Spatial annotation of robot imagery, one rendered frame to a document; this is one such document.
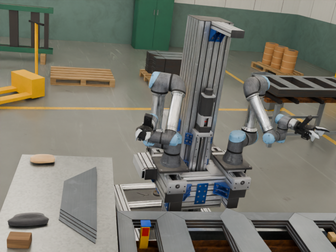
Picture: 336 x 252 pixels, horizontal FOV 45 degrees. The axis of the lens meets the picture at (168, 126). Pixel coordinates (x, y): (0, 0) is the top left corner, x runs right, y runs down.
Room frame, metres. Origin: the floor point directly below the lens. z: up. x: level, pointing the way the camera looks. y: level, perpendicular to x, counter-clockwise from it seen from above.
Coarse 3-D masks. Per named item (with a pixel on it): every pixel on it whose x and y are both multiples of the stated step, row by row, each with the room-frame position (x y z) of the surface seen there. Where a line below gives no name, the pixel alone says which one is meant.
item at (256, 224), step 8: (136, 224) 2.08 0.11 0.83; (152, 224) 2.10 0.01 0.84; (192, 224) 2.15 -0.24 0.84; (200, 224) 2.16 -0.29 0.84; (208, 224) 2.17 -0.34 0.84; (216, 224) 2.18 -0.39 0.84; (224, 224) 2.17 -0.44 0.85; (256, 224) 2.24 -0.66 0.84; (264, 224) 2.25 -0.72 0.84; (272, 224) 2.26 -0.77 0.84; (280, 224) 2.27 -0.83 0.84; (288, 224) 2.27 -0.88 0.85; (320, 224) 2.33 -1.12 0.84; (328, 224) 2.35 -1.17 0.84; (224, 232) 2.12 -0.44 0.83; (288, 232) 2.23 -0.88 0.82; (296, 232) 2.17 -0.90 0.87; (160, 240) 1.92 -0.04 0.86; (232, 240) 2.02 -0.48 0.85; (296, 240) 2.13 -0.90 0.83; (136, 248) 1.86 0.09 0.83; (160, 248) 1.87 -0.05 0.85; (232, 248) 1.97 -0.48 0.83; (304, 248) 2.04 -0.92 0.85
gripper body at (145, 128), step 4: (152, 124) 2.21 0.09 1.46; (144, 128) 2.11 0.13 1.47; (148, 128) 2.13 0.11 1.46; (152, 128) 2.20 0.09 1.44; (144, 132) 2.11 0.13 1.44; (140, 136) 2.11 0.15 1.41; (144, 136) 2.11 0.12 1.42; (140, 140) 2.11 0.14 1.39; (144, 140) 2.11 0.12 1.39; (148, 140) 2.11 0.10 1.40
